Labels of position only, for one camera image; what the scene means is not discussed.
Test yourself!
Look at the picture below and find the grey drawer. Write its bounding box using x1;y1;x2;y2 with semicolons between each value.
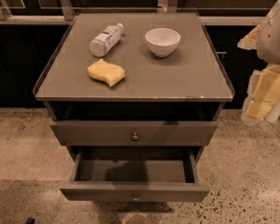
61;147;209;203
50;120;217;147

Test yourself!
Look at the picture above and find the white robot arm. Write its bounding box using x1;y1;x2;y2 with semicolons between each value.
237;0;280;126

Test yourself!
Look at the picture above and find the grey wooden drawer cabinet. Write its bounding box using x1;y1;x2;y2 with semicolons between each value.
32;12;236;161

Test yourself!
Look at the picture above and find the grey top drawer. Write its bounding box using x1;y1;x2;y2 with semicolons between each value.
50;120;217;147

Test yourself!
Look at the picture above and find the white ceramic bowl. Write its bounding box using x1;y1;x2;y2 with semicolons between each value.
145;28;181;57

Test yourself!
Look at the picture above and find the round brass top knob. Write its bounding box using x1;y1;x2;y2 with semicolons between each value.
132;133;139;141

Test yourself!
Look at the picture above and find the round brass knob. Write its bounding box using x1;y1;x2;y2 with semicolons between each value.
132;133;139;141
133;193;139;202

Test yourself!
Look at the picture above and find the yellow curved sponge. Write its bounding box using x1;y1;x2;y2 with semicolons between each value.
87;59;125;88

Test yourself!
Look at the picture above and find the clear plastic water bottle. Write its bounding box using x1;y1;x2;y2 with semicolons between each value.
90;23;124;57

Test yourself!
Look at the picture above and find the round brass middle knob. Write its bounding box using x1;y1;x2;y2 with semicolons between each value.
133;193;139;202

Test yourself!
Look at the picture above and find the metal railing frame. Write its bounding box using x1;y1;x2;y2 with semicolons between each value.
0;0;278;25

